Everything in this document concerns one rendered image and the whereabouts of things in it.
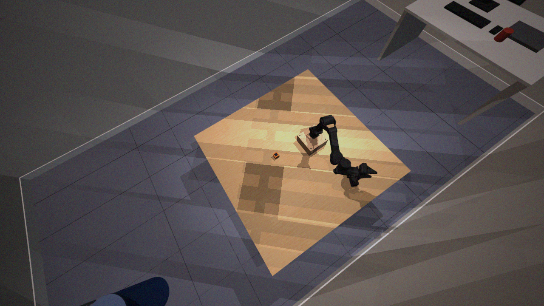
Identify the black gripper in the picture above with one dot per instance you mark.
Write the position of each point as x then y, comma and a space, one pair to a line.
362, 171

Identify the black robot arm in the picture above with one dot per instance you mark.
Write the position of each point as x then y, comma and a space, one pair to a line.
336, 157

